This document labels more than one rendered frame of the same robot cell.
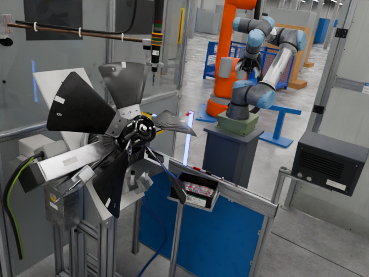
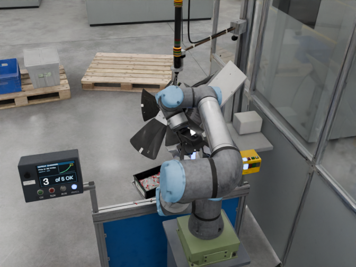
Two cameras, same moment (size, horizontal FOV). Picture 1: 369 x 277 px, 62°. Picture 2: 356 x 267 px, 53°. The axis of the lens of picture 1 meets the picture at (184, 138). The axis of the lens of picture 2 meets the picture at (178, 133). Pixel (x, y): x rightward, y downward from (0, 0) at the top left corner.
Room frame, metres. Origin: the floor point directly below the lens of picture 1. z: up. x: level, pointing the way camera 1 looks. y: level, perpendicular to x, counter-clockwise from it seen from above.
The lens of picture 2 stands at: (2.49, -1.16, 2.26)
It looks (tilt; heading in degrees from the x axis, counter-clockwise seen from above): 34 degrees down; 132
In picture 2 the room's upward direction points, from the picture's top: 2 degrees clockwise
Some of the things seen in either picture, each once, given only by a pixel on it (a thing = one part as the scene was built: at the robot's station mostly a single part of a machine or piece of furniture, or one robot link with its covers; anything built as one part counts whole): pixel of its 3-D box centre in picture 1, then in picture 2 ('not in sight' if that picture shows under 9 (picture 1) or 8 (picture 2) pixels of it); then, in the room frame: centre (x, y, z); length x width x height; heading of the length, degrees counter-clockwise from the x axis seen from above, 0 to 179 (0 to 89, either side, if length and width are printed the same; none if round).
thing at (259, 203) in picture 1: (199, 177); (174, 201); (1.53, -0.11, 0.82); 0.90 x 0.04 x 0.08; 59
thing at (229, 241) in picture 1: (191, 229); (173, 244); (1.53, -0.11, 0.45); 0.82 x 0.02 x 0.66; 59
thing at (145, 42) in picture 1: (153, 53); (178, 60); (1.27, 0.17, 1.51); 0.09 x 0.07 x 0.10; 94
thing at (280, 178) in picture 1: (278, 186); (93, 197); (1.30, -0.48, 0.96); 0.03 x 0.03 x 0.20; 59
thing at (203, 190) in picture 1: (195, 192); (155, 183); (1.35, -0.09, 0.83); 0.19 x 0.14 x 0.04; 74
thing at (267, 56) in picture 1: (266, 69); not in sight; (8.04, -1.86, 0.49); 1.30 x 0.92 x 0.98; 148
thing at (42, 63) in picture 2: not in sight; (43, 67); (-1.73, 0.82, 0.31); 0.60 x 0.42 x 0.33; 155
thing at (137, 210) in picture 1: (138, 208); (236, 237); (1.75, 0.25, 0.39); 0.04 x 0.04 x 0.78; 59
